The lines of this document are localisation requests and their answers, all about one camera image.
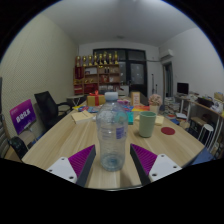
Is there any purple sign board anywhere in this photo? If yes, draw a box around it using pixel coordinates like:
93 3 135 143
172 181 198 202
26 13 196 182
9 98 38 135

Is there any orange rainbow book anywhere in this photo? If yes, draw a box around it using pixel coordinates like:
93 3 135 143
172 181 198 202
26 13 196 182
131 105 151 113

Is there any small orange standing card box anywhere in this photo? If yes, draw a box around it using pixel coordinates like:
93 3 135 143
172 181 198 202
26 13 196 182
130 91 142 108

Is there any red shelf unit with trophies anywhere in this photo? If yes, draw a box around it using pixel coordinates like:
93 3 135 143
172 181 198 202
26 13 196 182
73 50 122 96

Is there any yellow gift box red ribbon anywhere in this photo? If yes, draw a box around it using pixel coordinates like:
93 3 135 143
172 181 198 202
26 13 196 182
86 90 106 108

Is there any teal notebook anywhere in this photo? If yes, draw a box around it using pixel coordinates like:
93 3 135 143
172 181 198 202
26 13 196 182
126 111 135 126

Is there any clear plastic water bottle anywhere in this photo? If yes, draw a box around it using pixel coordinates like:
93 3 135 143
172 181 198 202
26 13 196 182
95 91 129 173

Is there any black computer monitor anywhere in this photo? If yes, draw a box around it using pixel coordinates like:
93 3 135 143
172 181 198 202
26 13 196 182
176 82 190 96

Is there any dark framed window door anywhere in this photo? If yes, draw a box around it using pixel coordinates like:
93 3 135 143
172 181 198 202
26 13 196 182
92 48 148 98

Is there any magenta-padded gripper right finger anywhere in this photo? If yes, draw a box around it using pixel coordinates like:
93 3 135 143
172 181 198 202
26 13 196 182
129 143 183 186

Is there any pale green cup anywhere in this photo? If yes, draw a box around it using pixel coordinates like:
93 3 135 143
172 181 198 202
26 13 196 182
138 111 157 139

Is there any cluttered side desk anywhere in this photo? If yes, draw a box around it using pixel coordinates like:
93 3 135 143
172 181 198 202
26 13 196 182
174 93 224 158

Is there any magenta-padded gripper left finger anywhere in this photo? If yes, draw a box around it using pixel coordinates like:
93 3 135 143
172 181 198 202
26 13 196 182
45 144 97 188

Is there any flat round red coaster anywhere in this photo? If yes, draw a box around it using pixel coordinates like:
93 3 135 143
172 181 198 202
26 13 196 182
160 126 176 136

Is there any cream closed book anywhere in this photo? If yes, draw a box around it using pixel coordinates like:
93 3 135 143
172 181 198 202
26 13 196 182
70 109 98 125

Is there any white round stool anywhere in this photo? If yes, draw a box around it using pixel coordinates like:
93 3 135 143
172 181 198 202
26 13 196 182
197 123 214 149

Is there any pink flower bouquet in pot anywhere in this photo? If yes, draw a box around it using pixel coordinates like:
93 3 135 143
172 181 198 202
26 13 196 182
147 93 163 115

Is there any white wall air conditioner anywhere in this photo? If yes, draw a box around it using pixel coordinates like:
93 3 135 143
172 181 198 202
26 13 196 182
159 48 175 62

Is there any black office chair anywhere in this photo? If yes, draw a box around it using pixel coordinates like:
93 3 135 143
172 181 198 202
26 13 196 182
33 90 73 131

